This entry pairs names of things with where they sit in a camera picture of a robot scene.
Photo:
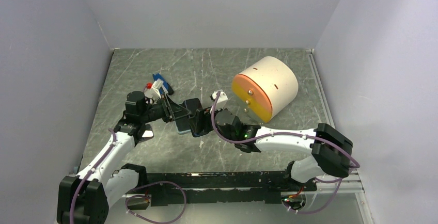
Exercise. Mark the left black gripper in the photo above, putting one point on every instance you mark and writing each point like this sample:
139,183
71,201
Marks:
172,110

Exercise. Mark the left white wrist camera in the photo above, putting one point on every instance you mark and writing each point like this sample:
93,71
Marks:
152,90

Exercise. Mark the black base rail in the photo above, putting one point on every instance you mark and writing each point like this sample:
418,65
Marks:
270,187

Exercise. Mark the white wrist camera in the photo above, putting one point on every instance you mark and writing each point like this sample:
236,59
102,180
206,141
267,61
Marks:
152,90
220,99

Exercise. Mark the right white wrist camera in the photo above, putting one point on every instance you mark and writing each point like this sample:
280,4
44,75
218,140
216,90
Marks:
220,99

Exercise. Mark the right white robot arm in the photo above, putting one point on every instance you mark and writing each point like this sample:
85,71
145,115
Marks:
326,150

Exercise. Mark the light blue phone case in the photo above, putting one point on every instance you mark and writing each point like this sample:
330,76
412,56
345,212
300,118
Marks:
183,126

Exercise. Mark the purple edged glossy phone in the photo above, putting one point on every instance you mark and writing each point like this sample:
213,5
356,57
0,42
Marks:
146,133

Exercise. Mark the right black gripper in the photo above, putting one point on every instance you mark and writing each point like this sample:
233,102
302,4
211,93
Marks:
201,115

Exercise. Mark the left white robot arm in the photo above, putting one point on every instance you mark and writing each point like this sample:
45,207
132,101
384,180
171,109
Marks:
87,196

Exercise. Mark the cream and orange drum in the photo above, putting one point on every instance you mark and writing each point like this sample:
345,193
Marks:
265,88

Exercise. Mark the blue clip tool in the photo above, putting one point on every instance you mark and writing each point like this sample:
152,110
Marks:
166,87

